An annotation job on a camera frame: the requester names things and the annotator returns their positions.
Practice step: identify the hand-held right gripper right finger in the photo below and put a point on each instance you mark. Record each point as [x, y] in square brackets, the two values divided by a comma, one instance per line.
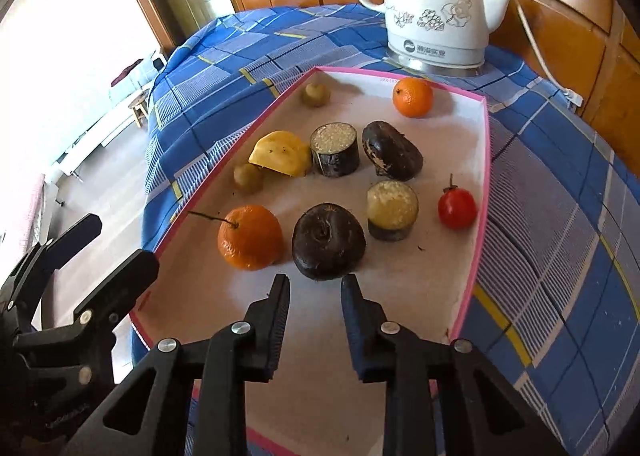
[354, 331]

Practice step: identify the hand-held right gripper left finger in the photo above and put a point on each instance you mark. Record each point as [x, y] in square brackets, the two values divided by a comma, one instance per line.
[277, 331]

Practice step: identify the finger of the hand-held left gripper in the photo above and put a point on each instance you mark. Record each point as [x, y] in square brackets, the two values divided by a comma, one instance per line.
[75, 235]
[125, 276]

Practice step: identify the round dark brown fruit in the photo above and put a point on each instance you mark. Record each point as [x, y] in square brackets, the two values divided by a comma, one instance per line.
[327, 241]

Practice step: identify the orange mandarin with stem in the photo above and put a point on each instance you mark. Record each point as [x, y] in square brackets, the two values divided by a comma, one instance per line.
[250, 238]

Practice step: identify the small yellow-green round fruit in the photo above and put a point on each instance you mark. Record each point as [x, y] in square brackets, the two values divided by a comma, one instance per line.
[248, 178]
[315, 95]

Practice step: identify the red cherry tomato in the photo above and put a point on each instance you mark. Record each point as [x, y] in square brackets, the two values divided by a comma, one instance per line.
[457, 208]

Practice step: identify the yellow fruit piece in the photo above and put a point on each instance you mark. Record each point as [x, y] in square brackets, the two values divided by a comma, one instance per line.
[280, 153]

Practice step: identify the pink-rimmed cardboard tray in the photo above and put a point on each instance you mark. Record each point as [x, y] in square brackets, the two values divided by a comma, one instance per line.
[450, 151]

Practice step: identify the small wooden stool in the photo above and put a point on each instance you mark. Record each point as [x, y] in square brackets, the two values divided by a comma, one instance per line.
[139, 103]

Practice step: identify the dark red cloth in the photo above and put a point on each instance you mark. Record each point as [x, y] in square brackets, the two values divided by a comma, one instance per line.
[126, 73]

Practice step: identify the white low furniture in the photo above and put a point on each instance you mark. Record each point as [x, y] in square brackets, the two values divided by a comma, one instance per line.
[145, 67]

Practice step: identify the blue plaid tablecloth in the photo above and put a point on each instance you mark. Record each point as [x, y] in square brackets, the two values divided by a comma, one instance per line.
[540, 216]

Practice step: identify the white ceramic electric kettle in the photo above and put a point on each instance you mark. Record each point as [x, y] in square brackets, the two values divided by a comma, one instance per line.
[435, 21]

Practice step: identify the white power plug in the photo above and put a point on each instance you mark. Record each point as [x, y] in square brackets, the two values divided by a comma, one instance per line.
[575, 97]

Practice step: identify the wooden panelled wardrobe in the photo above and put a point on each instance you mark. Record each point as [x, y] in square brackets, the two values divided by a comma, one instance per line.
[575, 26]

